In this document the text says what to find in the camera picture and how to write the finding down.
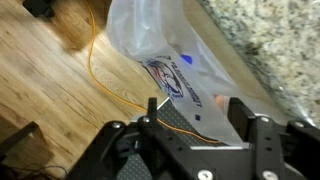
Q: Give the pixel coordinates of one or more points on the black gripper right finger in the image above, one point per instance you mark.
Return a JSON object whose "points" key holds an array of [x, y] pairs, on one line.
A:
{"points": [[280, 152]]}

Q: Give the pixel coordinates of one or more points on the clear plastic bin bag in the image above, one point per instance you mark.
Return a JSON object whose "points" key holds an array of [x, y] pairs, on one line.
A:
{"points": [[157, 35]]}

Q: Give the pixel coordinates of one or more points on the water bottle with red label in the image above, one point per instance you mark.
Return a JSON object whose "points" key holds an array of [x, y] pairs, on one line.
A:
{"points": [[221, 101]]}

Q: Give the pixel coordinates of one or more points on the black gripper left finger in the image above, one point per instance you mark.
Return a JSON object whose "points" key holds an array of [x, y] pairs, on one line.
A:
{"points": [[98, 162]]}

